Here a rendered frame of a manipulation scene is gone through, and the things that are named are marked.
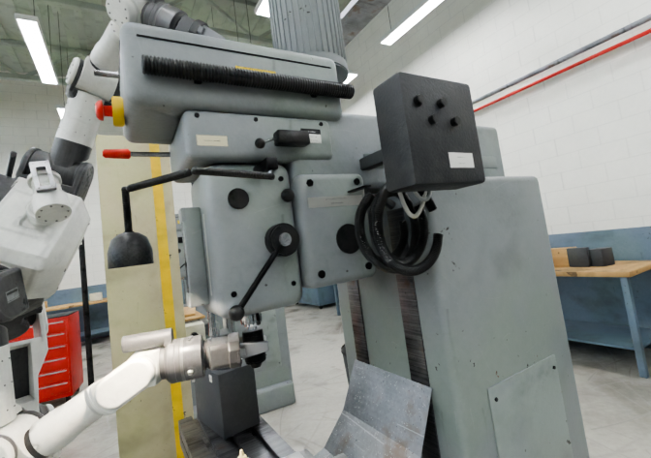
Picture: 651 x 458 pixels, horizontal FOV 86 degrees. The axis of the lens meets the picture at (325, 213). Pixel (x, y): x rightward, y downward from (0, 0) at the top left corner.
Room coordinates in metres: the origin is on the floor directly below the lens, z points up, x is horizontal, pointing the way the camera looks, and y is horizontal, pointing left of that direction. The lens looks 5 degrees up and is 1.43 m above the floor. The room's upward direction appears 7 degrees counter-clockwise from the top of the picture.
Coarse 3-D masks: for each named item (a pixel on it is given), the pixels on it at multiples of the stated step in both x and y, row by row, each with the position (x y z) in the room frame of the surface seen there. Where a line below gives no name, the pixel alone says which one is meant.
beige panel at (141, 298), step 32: (128, 160) 2.21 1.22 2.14; (160, 160) 2.31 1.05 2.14; (160, 192) 2.30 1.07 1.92; (160, 224) 2.29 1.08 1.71; (160, 256) 2.28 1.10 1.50; (128, 288) 2.18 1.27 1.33; (160, 288) 2.27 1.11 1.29; (128, 320) 2.18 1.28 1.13; (160, 320) 2.27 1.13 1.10; (128, 352) 2.17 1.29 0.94; (160, 384) 2.25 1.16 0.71; (128, 416) 2.16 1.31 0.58; (160, 416) 2.24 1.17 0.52; (192, 416) 2.33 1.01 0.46; (128, 448) 2.15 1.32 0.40; (160, 448) 2.23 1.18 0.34
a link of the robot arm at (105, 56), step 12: (96, 48) 0.89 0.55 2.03; (108, 48) 0.87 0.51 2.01; (84, 60) 0.91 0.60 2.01; (96, 60) 0.90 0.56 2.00; (108, 60) 0.90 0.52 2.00; (84, 72) 0.90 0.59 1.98; (84, 84) 0.92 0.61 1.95; (96, 84) 0.93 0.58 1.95; (108, 84) 0.95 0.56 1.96; (108, 96) 0.96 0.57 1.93
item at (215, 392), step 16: (224, 368) 1.12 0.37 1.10; (240, 368) 1.13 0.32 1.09; (208, 384) 1.14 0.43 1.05; (224, 384) 1.09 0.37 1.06; (240, 384) 1.12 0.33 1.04; (208, 400) 1.15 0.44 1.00; (224, 400) 1.09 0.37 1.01; (240, 400) 1.12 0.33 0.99; (256, 400) 1.15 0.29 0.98; (208, 416) 1.16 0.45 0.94; (224, 416) 1.08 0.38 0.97; (240, 416) 1.11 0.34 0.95; (256, 416) 1.15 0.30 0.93; (224, 432) 1.08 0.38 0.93
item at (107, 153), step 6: (108, 150) 0.77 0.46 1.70; (114, 150) 0.77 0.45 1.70; (120, 150) 0.78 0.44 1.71; (126, 150) 0.78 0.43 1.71; (108, 156) 0.77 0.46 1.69; (114, 156) 0.77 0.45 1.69; (120, 156) 0.78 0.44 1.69; (126, 156) 0.78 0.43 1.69; (132, 156) 0.80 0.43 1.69; (138, 156) 0.80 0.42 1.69; (144, 156) 0.81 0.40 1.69; (150, 156) 0.81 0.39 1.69; (156, 156) 0.82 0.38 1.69; (162, 156) 0.83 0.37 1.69; (168, 156) 0.83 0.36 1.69
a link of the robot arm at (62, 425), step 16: (80, 400) 0.70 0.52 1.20; (16, 416) 0.72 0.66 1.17; (32, 416) 0.73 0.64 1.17; (48, 416) 0.69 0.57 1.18; (64, 416) 0.69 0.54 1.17; (80, 416) 0.70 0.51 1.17; (96, 416) 0.71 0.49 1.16; (0, 432) 0.66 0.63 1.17; (16, 432) 0.68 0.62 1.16; (32, 432) 0.68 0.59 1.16; (48, 432) 0.68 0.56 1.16; (64, 432) 0.69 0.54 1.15; (80, 432) 0.71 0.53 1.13; (32, 448) 0.67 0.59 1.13; (48, 448) 0.68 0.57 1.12
